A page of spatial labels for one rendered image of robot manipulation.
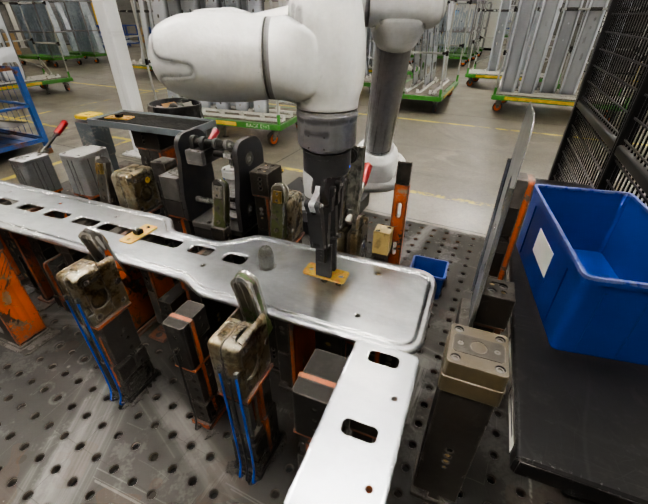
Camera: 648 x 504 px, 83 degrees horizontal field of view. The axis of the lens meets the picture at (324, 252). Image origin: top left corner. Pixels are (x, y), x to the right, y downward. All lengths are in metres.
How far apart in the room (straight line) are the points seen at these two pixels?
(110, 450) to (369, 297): 0.60
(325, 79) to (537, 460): 0.50
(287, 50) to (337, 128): 0.12
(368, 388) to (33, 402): 0.79
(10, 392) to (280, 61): 0.95
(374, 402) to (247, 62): 0.47
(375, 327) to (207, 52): 0.46
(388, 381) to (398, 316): 0.14
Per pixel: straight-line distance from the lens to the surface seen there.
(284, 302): 0.66
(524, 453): 0.51
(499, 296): 0.61
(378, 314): 0.64
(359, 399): 0.53
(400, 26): 1.08
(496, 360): 0.54
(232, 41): 0.53
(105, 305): 0.83
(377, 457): 0.49
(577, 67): 7.70
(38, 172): 1.47
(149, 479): 0.87
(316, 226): 0.59
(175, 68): 0.56
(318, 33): 0.51
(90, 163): 1.23
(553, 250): 0.66
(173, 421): 0.92
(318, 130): 0.54
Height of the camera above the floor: 1.43
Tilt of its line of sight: 33 degrees down
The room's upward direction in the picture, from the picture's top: straight up
